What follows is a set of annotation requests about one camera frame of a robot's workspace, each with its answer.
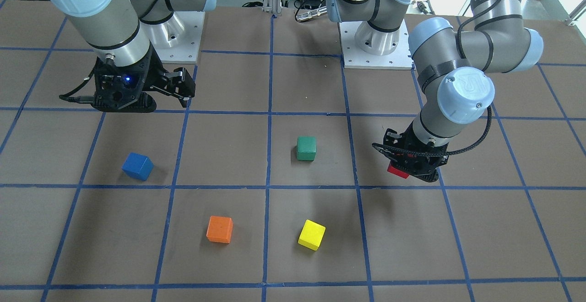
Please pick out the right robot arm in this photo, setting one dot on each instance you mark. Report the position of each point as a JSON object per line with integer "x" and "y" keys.
{"x": 124, "y": 34}

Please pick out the orange block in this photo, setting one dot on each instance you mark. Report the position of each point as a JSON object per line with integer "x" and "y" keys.
{"x": 219, "y": 229}

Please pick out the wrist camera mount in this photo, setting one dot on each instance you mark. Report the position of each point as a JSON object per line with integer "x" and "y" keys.
{"x": 426, "y": 174}
{"x": 121, "y": 90}

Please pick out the yellow block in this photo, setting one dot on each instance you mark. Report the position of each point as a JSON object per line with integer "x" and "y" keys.
{"x": 311, "y": 235}

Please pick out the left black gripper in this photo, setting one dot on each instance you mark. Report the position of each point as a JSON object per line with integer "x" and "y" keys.
{"x": 392, "y": 137}

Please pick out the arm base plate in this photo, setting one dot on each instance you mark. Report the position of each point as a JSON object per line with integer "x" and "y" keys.
{"x": 178, "y": 40}
{"x": 377, "y": 45}

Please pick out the silver metal connector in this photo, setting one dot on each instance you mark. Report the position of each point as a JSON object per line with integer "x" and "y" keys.
{"x": 310, "y": 14}

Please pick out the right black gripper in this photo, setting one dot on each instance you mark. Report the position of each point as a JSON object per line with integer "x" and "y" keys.
{"x": 149, "y": 71}

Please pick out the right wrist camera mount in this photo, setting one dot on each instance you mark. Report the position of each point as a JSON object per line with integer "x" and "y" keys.
{"x": 121, "y": 90}

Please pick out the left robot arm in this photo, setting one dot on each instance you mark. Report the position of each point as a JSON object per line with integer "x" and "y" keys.
{"x": 452, "y": 67}

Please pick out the red block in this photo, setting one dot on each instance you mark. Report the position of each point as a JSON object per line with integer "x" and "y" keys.
{"x": 396, "y": 171}

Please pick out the blue block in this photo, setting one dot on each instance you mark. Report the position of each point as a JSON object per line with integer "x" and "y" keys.
{"x": 138, "y": 166}

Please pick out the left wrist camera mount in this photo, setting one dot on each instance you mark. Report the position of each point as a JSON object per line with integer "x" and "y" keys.
{"x": 426, "y": 174}

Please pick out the green block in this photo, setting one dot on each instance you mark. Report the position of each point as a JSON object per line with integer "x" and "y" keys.
{"x": 306, "y": 148}

